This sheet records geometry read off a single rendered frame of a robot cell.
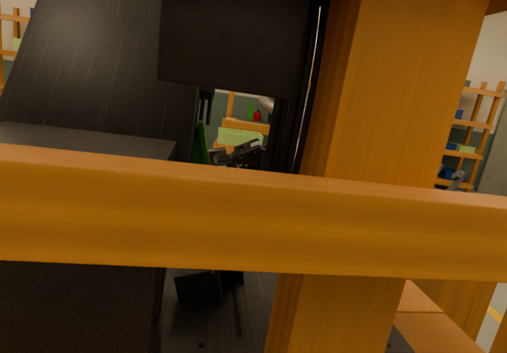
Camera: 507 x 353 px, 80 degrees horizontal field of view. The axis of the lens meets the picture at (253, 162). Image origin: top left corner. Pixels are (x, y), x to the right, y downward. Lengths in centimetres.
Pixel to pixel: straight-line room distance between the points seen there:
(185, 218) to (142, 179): 5
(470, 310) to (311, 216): 142
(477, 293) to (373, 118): 136
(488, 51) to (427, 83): 735
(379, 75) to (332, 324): 31
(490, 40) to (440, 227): 742
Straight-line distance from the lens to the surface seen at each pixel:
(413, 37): 37
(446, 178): 697
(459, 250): 40
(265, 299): 76
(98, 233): 30
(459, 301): 163
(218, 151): 67
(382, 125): 36
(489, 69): 775
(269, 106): 90
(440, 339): 89
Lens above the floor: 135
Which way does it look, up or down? 13 degrees down
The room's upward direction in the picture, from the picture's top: 9 degrees clockwise
